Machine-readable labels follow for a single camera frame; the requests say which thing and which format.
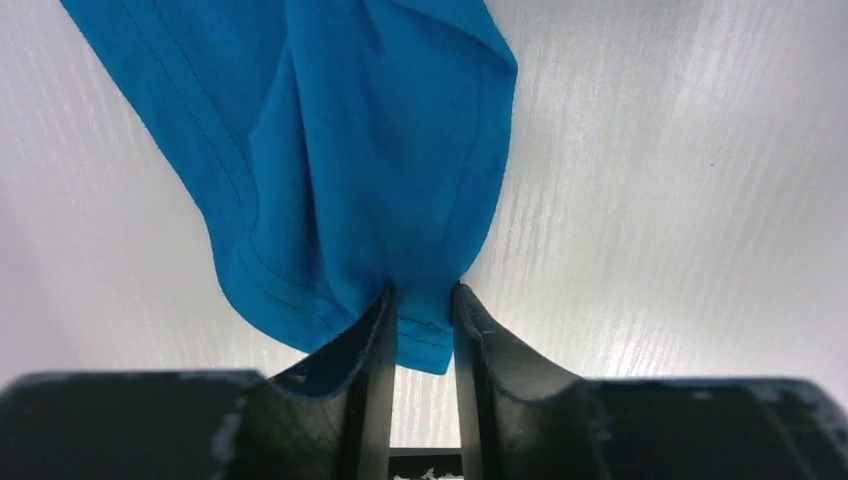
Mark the bright blue t shirt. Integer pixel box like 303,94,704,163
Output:
64,1,518,374

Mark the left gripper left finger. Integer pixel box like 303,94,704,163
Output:
1,287,398,479

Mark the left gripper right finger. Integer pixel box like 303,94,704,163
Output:
451,284,847,479

